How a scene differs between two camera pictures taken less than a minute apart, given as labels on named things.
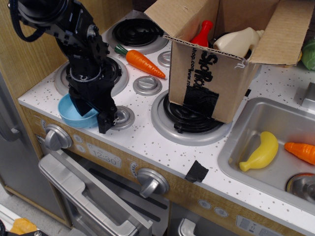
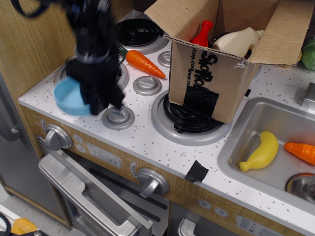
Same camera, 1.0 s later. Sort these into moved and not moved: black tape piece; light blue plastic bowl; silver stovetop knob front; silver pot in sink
Moved: light blue plastic bowl
Not moved: black tape piece; silver pot in sink; silver stovetop knob front
